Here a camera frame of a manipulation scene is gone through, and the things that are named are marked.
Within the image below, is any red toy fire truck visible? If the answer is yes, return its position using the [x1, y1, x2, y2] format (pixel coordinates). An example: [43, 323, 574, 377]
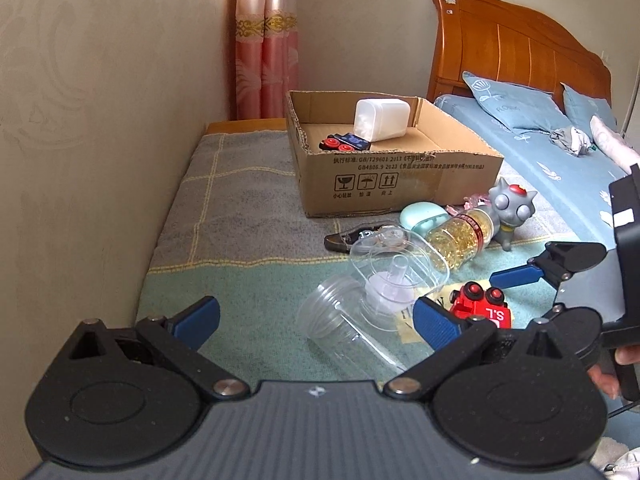
[449, 282, 512, 328]

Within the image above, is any grey monster toy figure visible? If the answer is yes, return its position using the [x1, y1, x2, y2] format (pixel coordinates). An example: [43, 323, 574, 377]
[488, 178, 538, 252]

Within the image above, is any bottle of golden capsules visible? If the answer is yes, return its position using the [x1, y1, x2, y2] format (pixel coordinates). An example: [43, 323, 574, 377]
[426, 207, 495, 271]

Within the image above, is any pink pig keychain bottle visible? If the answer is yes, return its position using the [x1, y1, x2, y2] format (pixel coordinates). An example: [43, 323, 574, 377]
[445, 194, 490, 216]

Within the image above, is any clear square lidded container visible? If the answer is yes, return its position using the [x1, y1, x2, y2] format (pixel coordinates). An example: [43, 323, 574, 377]
[349, 226, 449, 332]

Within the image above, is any clear plastic jar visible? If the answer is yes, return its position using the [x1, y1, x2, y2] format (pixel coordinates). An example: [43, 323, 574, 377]
[296, 274, 433, 382]

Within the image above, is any mint green egg case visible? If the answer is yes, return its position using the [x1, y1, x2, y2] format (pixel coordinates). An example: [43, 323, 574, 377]
[399, 202, 450, 238]

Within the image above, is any person's right hand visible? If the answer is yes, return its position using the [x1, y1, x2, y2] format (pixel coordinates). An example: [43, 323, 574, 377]
[588, 344, 640, 400]

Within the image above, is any blue bed sheet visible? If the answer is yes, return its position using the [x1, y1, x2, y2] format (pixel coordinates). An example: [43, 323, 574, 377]
[435, 94, 625, 248]

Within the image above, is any crumpled grey cloth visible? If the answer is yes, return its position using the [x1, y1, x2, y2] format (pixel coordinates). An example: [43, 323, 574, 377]
[549, 127, 592, 157]

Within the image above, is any pink white cloth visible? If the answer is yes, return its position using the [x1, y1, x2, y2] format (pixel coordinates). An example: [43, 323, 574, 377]
[589, 115, 640, 174]

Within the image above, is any blue patterned pillow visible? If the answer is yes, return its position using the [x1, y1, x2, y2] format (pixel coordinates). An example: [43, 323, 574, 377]
[462, 72, 572, 132]

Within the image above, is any brown cardboard box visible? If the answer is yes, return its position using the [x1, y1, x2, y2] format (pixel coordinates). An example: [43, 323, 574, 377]
[285, 91, 503, 217]

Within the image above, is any white plastic container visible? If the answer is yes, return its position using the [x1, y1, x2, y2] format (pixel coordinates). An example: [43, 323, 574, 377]
[354, 99, 411, 143]

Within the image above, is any blue red toy car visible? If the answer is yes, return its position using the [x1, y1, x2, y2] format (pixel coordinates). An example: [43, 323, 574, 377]
[319, 132, 371, 152]

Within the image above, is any wooden bench edge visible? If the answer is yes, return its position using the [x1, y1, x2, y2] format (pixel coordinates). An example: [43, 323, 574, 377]
[205, 118, 286, 134]

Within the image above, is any wooden headboard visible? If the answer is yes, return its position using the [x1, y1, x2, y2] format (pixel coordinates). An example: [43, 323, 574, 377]
[426, 0, 612, 106]

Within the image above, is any pink curtain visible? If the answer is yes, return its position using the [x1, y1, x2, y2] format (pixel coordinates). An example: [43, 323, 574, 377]
[235, 0, 299, 119]

